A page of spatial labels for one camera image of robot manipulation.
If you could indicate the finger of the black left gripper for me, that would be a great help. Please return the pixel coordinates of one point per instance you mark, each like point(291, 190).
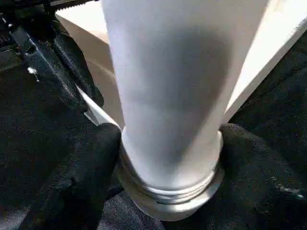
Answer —
point(79, 72)

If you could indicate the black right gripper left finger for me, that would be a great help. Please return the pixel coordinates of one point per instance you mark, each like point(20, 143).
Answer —
point(79, 179)

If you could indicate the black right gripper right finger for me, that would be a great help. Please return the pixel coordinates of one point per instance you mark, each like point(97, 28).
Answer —
point(259, 187)

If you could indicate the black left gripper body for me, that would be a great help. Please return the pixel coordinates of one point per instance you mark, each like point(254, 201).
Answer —
point(24, 45)

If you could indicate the white plastic table leg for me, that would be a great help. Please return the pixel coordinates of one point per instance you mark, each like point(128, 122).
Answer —
point(168, 95)

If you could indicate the white plastic table top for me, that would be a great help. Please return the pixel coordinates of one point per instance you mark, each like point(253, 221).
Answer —
point(263, 60)

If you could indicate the black work mat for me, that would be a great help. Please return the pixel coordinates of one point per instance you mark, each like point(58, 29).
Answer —
point(36, 119)

